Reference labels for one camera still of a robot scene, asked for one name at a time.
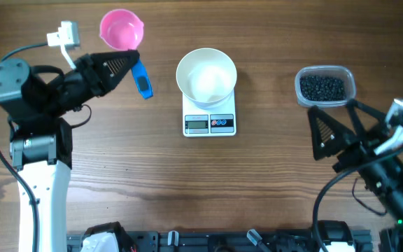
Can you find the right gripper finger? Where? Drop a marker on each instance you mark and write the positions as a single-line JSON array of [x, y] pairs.
[[328, 135], [353, 105]]

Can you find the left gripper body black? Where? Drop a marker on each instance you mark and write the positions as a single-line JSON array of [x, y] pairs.
[[75, 89]]

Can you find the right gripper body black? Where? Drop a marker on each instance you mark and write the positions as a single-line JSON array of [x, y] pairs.
[[361, 150]]

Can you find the pink scoop with blue handle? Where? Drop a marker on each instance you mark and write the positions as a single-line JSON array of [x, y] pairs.
[[122, 30]]

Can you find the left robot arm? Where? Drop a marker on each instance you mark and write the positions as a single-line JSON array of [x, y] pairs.
[[35, 99]]

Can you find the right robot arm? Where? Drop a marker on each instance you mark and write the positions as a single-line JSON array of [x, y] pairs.
[[383, 175]]

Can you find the white round bowl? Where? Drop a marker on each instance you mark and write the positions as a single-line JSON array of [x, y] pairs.
[[206, 76]]

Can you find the white digital kitchen scale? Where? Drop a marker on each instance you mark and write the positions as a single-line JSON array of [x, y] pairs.
[[218, 120]]

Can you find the clear plastic container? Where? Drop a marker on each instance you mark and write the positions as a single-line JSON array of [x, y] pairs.
[[326, 70]]

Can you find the black beans in container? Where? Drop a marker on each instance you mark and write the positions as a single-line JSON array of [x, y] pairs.
[[322, 88]]

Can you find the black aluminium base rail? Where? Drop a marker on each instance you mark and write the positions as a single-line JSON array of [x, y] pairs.
[[281, 240]]

